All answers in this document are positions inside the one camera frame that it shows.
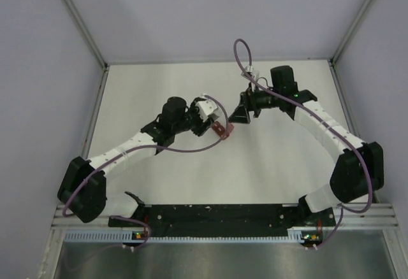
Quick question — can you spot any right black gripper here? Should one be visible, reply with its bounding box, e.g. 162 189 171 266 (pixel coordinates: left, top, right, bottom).
228 83 281 125

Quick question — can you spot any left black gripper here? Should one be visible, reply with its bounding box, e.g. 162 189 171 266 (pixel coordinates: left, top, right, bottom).
172 97 214 136

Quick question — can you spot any red weekly pill organizer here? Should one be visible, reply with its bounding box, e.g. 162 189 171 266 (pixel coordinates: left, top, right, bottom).
212 121 234 140

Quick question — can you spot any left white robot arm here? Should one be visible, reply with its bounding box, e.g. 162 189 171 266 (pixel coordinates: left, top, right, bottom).
57 95 221 226

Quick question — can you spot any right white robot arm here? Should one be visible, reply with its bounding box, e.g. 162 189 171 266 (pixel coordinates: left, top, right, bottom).
229 66 384 225

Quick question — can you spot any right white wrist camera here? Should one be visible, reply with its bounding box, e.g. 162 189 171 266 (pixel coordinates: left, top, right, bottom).
241 65 259 81

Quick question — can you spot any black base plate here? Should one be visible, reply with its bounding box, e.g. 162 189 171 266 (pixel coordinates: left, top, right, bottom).
108 204 337 238

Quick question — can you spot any right aluminium frame post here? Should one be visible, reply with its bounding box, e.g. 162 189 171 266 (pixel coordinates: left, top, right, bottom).
330 0 376 66

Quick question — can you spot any aluminium frame post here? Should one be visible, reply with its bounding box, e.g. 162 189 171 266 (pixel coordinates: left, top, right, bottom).
330 0 376 66
62 0 108 71

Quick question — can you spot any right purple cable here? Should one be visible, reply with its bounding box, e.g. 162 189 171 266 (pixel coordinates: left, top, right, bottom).
234 39 374 248

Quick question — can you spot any grey slotted cable duct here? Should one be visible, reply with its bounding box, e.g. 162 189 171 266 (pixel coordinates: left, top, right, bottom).
64 230 321 244

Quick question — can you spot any left aluminium frame post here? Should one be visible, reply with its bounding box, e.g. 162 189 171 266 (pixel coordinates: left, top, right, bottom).
62 0 108 71

